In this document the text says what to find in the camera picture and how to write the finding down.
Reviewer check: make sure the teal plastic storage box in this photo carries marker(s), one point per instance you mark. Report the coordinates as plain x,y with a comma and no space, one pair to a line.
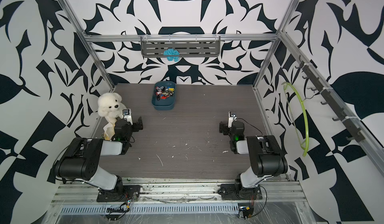
165,104

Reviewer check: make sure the black hook rail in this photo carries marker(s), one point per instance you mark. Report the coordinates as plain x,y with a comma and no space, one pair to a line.
332,100

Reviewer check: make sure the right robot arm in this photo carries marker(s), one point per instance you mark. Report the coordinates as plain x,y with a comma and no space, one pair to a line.
266,157

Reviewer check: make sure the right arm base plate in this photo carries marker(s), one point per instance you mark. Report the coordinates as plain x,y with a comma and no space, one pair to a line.
230,192

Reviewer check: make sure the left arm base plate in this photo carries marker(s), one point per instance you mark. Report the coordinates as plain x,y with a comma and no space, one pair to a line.
129,192

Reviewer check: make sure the grey wall shelf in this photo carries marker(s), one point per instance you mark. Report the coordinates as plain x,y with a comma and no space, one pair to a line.
194,46

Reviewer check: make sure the white teddy bear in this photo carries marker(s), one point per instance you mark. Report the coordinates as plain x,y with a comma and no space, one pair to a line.
110,107

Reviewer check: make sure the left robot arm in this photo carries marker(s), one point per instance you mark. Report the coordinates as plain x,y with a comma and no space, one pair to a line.
80,161

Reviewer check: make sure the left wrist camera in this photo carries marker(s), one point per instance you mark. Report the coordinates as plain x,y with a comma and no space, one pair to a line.
127,115

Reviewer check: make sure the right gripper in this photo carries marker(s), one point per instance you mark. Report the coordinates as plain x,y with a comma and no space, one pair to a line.
225,127

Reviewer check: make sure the teal scrunchie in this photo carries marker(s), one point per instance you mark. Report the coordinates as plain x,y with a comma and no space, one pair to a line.
172,54

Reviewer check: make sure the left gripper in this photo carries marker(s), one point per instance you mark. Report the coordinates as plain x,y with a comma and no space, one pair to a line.
136,125

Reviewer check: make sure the tissue packet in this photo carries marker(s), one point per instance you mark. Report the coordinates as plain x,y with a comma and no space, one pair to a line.
109,132

